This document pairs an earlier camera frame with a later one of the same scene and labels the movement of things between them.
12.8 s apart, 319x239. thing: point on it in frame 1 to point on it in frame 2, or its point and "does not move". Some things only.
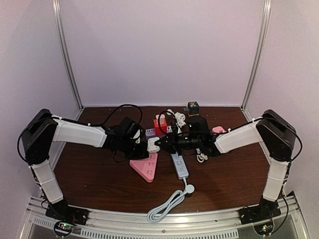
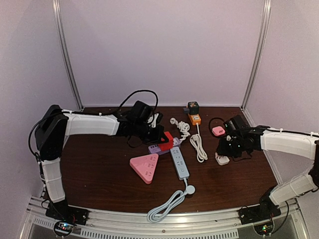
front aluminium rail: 135,224 does not move
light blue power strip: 180,166 does not move
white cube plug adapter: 152,148 to 222,160
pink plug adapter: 219,129 does not move
